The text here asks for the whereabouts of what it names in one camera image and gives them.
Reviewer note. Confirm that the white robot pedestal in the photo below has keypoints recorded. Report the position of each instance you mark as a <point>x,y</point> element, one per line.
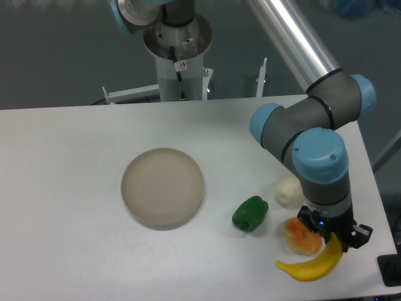
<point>179,58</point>

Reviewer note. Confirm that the beige round plate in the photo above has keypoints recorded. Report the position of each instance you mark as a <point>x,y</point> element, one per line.
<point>163,188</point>

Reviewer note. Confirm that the orange peeled tangerine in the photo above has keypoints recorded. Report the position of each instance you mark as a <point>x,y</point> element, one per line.
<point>300,239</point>

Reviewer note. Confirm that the left white table bracket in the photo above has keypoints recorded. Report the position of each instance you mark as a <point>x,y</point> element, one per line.
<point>133,95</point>

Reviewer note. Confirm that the yellow banana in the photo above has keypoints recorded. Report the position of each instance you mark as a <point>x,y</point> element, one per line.
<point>318,267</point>

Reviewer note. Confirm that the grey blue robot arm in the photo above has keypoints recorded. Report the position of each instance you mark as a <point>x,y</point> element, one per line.
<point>303,137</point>

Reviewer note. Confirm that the white table bracket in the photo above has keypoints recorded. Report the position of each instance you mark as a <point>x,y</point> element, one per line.
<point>133,95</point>
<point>262,80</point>

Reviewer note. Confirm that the black device at edge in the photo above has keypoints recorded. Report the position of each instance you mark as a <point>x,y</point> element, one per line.
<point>389,266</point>

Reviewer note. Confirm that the white garlic bulb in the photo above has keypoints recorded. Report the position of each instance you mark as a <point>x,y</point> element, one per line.
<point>288,191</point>

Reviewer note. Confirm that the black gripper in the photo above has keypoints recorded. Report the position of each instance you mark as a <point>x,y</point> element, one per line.
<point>344,226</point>

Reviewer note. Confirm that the blue object in background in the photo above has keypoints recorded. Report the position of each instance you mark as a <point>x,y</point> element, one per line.
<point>352,9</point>

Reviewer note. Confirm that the right white table bracket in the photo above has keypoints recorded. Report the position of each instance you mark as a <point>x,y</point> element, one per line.
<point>262,80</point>

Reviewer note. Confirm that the green bell pepper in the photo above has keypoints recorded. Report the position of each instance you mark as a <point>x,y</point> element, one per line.
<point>250,214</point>

